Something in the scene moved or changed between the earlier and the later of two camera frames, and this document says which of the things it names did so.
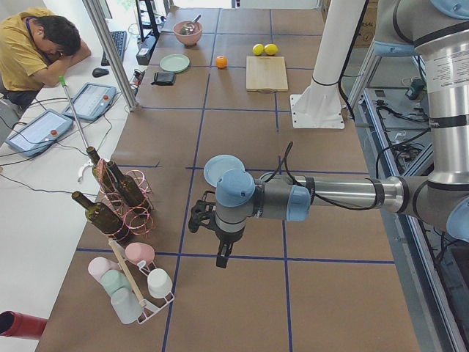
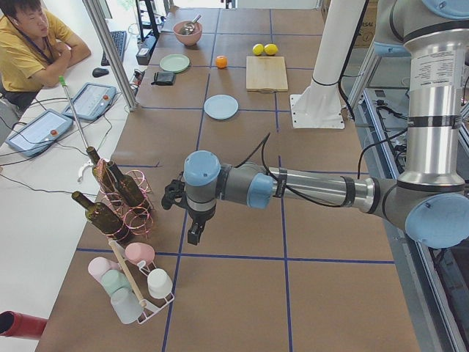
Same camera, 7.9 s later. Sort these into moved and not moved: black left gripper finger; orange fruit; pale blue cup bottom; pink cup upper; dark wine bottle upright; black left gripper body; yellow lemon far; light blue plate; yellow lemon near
Moved: light blue plate; black left gripper body; black left gripper finger
Not moved: dark wine bottle upright; pale blue cup bottom; yellow lemon far; pink cup upper; orange fruit; yellow lemon near
